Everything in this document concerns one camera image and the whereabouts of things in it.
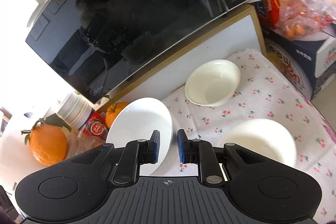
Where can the stack of white cups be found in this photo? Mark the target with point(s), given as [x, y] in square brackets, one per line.
[73, 111]

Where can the glass jar of small fruits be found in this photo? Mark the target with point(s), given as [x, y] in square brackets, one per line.
[78, 145]

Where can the cream bowl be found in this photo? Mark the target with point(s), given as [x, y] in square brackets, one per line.
[257, 137]
[210, 82]

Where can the cherry print tablecloth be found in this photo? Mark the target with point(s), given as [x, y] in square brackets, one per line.
[262, 98]

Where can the black microwave oven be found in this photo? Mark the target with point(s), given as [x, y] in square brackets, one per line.
[131, 16]

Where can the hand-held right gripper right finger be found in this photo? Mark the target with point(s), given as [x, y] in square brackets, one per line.
[180, 146]

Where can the white plate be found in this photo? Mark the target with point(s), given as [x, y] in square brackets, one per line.
[136, 121]

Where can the person's dark coat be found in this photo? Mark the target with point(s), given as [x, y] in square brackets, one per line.
[5, 204]

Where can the white wood-trimmed stand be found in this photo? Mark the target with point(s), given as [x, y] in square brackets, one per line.
[223, 40]

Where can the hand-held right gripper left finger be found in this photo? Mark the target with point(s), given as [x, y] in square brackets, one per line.
[156, 146]

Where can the red label container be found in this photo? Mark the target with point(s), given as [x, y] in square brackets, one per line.
[95, 128]

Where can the plastic bag of kumquats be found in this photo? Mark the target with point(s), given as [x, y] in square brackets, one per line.
[302, 11]

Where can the dark blue and white box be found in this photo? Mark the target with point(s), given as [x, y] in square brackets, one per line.
[288, 61]

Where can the large orange with leaves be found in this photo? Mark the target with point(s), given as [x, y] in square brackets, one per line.
[47, 145]

